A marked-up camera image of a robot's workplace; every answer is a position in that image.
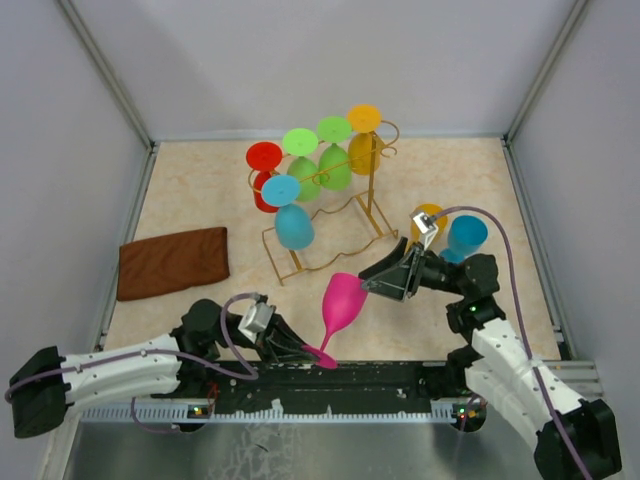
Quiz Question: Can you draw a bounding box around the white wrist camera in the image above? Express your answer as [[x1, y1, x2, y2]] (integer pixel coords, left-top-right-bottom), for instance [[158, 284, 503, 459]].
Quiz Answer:
[[238, 295, 276, 341], [410, 209, 440, 250]]

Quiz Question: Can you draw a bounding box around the green wine glass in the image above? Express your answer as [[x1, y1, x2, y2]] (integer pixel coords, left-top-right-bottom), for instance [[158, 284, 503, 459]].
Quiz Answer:
[[317, 116, 352, 191], [282, 128, 320, 202]]

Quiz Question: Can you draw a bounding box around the magenta wine glass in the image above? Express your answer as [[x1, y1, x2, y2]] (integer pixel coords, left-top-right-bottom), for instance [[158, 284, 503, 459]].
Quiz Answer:
[[303, 272, 368, 370]]

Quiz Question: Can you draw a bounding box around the brown folded cloth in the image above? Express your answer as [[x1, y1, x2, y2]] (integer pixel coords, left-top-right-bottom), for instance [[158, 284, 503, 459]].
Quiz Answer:
[[116, 227, 230, 302]]

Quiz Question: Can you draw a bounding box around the gold wire glass rack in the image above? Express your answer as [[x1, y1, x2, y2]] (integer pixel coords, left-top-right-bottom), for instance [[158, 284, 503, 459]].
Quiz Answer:
[[243, 117, 400, 285]]

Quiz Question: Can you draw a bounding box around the left green wine glass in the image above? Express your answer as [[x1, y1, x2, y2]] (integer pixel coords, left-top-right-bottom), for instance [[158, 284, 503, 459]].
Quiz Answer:
[[282, 128, 320, 202]]

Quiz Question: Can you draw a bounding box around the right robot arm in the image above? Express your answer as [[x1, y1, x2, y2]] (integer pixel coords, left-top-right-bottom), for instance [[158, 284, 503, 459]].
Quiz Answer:
[[358, 238, 622, 479]]

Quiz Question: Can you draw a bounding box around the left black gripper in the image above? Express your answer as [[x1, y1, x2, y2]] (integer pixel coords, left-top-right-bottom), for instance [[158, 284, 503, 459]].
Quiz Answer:
[[219, 311, 322, 368]]

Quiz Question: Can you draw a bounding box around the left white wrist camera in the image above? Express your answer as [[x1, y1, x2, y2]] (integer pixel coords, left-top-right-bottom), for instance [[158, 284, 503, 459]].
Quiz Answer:
[[238, 295, 276, 341]]

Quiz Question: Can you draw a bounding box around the light blue wine glass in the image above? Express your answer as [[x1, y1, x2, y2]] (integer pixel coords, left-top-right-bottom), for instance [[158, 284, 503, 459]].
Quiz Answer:
[[261, 175, 315, 251]]

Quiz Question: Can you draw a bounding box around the red wine glass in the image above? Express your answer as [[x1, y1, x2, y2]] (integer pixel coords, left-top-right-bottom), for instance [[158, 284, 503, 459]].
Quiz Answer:
[[245, 141, 283, 214]]

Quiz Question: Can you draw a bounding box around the orange wine glass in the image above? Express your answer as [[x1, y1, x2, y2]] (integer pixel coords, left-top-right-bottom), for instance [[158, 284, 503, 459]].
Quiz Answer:
[[405, 203, 448, 252], [347, 104, 382, 176]]

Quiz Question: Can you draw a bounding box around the right green wine glass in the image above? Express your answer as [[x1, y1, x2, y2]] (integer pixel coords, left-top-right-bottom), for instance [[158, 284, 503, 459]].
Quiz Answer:
[[317, 116, 352, 191]]

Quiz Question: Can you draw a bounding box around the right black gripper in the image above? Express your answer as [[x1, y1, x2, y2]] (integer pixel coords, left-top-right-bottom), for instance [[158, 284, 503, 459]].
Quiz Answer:
[[358, 237, 466, 302]]

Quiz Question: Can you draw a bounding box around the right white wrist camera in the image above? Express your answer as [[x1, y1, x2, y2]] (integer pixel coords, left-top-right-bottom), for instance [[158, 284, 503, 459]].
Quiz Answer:
[[410, 209, 440, 250]]

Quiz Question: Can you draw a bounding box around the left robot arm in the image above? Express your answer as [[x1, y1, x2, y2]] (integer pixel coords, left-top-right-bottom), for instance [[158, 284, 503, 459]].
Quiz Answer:
[[5, 294, 337, 439]]

